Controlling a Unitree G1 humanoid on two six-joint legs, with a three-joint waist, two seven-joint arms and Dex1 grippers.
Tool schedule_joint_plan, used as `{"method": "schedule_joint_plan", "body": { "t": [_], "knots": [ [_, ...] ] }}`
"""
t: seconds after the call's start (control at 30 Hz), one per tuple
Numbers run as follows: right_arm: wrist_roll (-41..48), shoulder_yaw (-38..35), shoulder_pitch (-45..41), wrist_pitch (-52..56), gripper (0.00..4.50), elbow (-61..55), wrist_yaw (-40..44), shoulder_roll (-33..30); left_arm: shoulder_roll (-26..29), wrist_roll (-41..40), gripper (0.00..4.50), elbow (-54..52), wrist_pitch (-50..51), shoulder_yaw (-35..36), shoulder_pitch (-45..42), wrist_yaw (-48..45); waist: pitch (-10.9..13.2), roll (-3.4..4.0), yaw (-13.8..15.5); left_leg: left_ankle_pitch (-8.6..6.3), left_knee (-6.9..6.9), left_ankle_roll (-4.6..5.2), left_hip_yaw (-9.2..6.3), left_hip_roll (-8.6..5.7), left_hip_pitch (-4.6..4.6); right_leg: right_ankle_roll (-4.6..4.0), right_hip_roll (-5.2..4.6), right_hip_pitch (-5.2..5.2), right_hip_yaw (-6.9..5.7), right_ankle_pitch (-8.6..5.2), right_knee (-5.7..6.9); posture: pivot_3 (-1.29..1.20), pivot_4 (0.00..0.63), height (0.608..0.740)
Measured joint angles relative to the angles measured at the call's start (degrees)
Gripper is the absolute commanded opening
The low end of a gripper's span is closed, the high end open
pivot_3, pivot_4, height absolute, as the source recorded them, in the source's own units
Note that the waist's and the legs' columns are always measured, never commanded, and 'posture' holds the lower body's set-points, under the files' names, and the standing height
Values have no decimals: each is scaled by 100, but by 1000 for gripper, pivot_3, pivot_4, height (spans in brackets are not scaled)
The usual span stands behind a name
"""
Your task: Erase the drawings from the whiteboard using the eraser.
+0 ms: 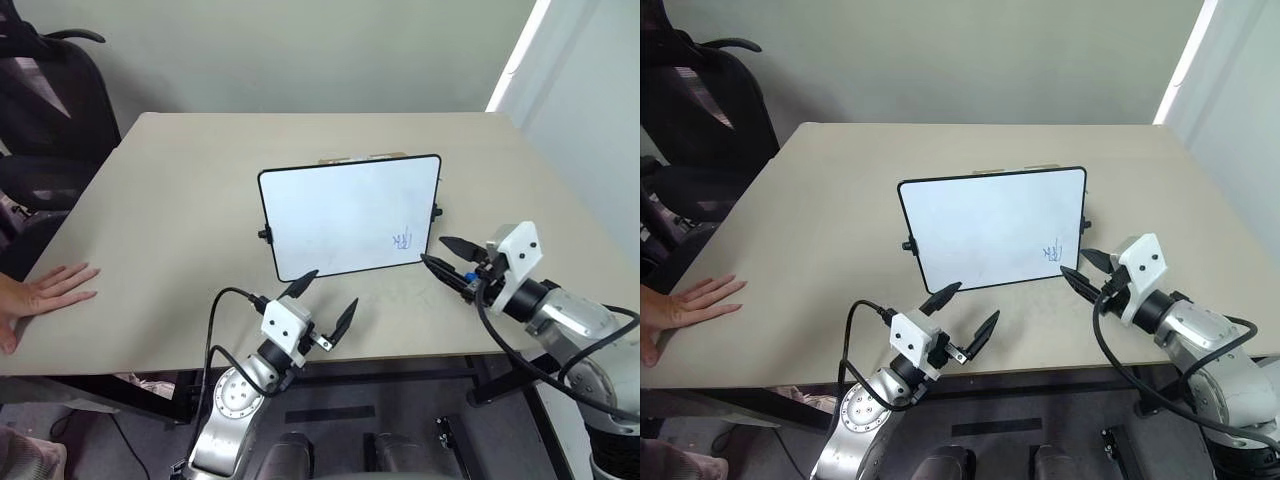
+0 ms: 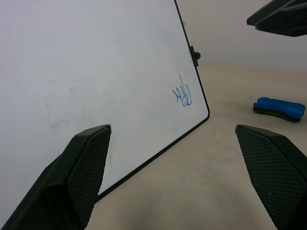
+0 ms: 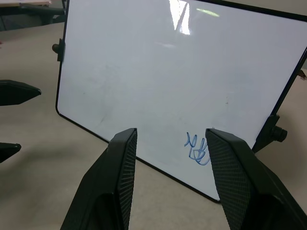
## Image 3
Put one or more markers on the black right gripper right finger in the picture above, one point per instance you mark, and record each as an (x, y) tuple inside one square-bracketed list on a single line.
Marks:
[(242, 182)]

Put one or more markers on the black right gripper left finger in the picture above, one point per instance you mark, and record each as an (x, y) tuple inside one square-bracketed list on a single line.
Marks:
[(105, 187)]

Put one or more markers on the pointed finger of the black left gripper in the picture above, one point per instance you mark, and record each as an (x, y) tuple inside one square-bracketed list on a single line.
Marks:
[(7, 151), (16, 93)]

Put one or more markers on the blue marker scribble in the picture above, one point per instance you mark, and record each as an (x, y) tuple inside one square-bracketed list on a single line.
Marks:
[(197, 152)]

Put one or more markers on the black whiteboard pivot knob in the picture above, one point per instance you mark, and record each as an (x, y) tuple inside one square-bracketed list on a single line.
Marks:
[(60, 49), (275, 133)]

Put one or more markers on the light wooden background desk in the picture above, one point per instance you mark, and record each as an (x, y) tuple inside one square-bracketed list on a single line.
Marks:
[(21, 3)]

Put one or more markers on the black-framed whiteboard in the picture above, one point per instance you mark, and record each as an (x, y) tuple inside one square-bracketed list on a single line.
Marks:
[(153, 79)]

